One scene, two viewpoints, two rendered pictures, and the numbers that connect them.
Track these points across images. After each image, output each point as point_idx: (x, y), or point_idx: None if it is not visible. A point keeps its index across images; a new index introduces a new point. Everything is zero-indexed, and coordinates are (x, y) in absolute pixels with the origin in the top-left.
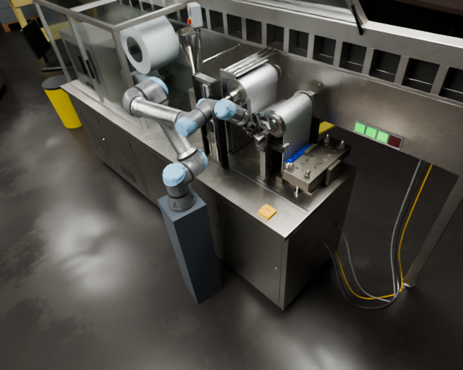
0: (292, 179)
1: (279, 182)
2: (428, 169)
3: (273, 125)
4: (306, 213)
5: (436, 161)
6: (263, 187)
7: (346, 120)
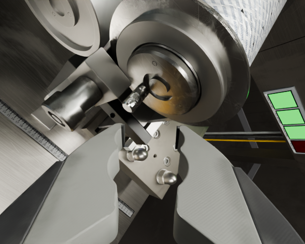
0: (128, 172)
1: (89, 136)
2: (268, 140)
3: (177, 99)
4: (129, 217)
5: None
6: (48, 150)
7: (275, 72)
